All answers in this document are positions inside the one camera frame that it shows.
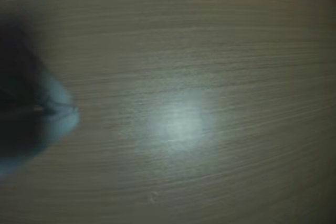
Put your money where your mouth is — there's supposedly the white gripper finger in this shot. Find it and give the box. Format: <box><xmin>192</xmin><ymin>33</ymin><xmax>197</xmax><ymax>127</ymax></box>
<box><xmin>0</xmin><ymin>22</ymin><xmax>79</xmax><ymax>114</ymax></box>
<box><xmin>0</xmin><ymin>113</ymin><xmax>80</xmax><ymax>178</ymax></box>

